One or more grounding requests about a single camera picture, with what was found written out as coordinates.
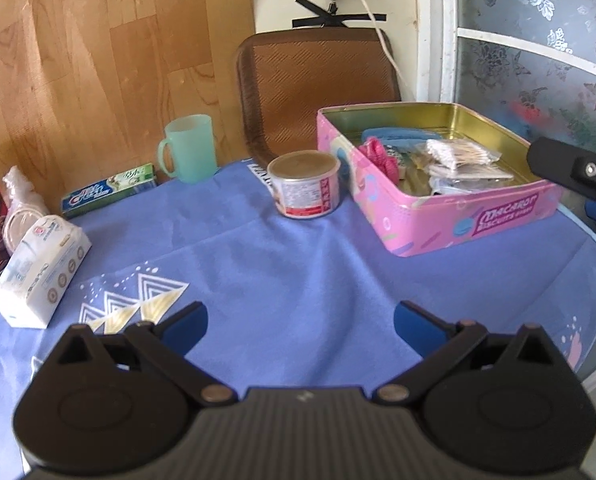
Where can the cotton swab pack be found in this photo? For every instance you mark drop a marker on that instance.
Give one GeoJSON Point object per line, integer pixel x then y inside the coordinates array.
{"type": "Point", "coordinates": [458, 152]}

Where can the pink tin box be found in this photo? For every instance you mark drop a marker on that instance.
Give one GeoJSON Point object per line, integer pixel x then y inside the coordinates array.
{"type": "Point", "coordinates": [428, 225]}

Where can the wood grain board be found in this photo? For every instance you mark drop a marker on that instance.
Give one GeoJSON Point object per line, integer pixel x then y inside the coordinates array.
{"type": "Point", "coordinates": [103, 60]}

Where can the black tape cross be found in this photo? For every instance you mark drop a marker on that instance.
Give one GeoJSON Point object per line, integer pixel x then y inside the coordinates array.
{"type": "Point", "coordinates": [328, 20]}

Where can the clear plastic packet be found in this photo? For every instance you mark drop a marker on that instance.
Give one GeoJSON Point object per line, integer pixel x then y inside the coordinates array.
{"type": "Point", "coordinates": [478, 174]}

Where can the green blue toothpaste box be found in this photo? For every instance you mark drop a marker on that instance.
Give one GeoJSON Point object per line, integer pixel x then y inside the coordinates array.
{"type": "Point", "coordinates": [108, 190]}

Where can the tin can with red label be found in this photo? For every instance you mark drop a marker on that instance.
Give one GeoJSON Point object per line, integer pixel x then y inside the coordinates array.
{"type": "Point", "coordinates": [305, 195]}

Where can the clear yellow snack packet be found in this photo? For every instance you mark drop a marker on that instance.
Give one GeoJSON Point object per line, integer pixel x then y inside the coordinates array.
{"type": "Point", "coordinates": [414, 172]}

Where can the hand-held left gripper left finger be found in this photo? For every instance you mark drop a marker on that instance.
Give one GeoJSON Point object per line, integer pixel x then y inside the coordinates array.
{"type": "Point", "coordinates": [185, 322]}

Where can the brown chair back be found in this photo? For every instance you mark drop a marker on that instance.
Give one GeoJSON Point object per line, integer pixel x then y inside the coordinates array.
{"type": "Point", "coordinates": [318, 75]}

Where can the mint green plastic cup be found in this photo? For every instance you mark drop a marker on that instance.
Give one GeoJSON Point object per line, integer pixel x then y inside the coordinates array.
{"type": "Point", "coordinates": [193, 150]}

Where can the floral frosted glass door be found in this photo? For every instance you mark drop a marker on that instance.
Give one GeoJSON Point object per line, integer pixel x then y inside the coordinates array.
{"type": "Point", "coordinates": [528, 10]}

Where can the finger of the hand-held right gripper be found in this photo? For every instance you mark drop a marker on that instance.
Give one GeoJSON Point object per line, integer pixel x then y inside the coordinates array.
{"type": "Point", "coordinates": [553, 160]}

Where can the blue white tissue pack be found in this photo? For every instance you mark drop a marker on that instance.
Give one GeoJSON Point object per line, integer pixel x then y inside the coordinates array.
{"type": "Point", "coordinates": [398, 135]}

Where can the pink fabric item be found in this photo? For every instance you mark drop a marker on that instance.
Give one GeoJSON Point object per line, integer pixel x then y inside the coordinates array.
{"type": "Point", "coordinates": [378, 155]}

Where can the bagged stack of plastic cups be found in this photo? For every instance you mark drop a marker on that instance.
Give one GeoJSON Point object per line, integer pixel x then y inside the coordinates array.
{"type": "Point", "coordinates": [20, 210]}

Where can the blue tablecloth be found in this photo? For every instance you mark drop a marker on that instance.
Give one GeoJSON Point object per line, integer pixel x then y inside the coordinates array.
{"type": "Point", "coordinates": [278, 285]}

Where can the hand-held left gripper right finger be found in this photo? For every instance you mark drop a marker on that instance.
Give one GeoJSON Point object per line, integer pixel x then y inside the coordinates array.
{"type": "Point", "coordinates": [415, 325]}

